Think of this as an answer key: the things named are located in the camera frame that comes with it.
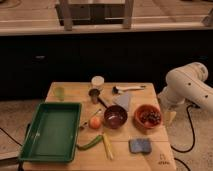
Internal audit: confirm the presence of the yellow stick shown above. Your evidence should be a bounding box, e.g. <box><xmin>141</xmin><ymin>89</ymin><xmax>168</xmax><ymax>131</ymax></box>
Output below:
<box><xmin>103</xmin><ymin>133</ymin><xmax>114</xmax><ymax>160</ymax></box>

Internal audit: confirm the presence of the wooden stool frame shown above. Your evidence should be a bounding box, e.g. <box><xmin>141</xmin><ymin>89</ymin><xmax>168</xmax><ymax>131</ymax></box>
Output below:
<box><xmin>55</xmin><ymin>0</ymin><xmax>134</xmax><ymax>31</ymax></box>

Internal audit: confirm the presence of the blue sponge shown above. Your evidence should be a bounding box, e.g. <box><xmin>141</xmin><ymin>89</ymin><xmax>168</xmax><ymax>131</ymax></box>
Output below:
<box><xmin>129</xmin><ymin>138</ymin><xmax>152</xmax><ymax>154</ymax></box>

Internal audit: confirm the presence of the black power cable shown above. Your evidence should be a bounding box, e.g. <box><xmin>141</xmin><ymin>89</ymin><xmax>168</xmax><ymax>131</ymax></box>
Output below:
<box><xmin>170</xmin><ymin>104</ymin><xmax>201</xmax><ymax>154</ymax></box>

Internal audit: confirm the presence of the orange fruit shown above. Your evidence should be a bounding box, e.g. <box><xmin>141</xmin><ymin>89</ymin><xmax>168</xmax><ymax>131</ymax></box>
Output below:
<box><xmin>89</xmin><ymin>116</ymin><xmax>102</xmax><ymax>129</ymax></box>

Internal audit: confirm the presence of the green chili pepper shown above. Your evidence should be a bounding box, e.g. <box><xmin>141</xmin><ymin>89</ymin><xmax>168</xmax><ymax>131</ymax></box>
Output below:
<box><xmin>76</xmin><ymin>135</ymin><xmax>103</xmax><ymax>151</ymax></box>

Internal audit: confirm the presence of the orange bowl with food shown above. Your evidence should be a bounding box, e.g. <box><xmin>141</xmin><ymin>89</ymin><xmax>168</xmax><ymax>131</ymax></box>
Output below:
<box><xmin>134</xmin><ymin>104</ymin><xmax>162</xmax><ymax>129</ymax></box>

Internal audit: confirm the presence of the metal measuring cup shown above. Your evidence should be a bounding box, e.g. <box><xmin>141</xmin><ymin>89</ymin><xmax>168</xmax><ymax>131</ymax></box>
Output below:
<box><xmin>89</xmin><ymin>88</ymin><xmax>107</xmax><ymax>107</ymax></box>

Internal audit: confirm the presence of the white round container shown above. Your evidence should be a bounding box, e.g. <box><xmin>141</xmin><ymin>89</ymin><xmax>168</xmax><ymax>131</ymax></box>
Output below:
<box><xmin>91</xmin><ymin>76</ymin><xmax>104</xmax><ymax>89</ymax></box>

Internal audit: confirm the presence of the dark purple bowl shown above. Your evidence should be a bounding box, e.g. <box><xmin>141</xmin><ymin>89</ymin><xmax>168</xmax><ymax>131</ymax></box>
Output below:
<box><xmin>104</xmin><ymin>105</ymin><xmax>128</xmax><ymax>129</ymax></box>

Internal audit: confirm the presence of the green plastic tray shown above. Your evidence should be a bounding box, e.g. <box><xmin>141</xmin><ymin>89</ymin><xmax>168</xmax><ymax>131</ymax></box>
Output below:
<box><xmin>18</xmin><ymin>102</ymin><xmax>82</xmax><ymax>163</ymax></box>

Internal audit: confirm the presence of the green plastic cup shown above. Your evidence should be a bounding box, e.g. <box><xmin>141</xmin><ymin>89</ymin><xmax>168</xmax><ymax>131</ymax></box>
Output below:
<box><xmin>53</xmin><ymin>87</ymin><xmax>65</xmax><ymax>101</ymax></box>

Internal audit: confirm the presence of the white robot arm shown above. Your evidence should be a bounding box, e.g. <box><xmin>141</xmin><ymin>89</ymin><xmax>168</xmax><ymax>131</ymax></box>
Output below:
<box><xmin>157</xmin><ymin>62</ymin><xmax>213</xmax><ymax>125</ymax></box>

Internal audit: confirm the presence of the grey folded cloth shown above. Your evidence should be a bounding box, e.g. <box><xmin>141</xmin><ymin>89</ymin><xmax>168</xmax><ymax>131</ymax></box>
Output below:
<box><xmin>113</xmin><ymin>92</ymin><xmax>132</xmax><ymax>111</ymax></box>

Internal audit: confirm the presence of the small metal spoon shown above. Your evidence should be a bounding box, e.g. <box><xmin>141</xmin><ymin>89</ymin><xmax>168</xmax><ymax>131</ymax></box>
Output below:
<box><xmin>79</xmin><ymin>109</ymin><xmax>102</xmax><ymax>130</ymax></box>

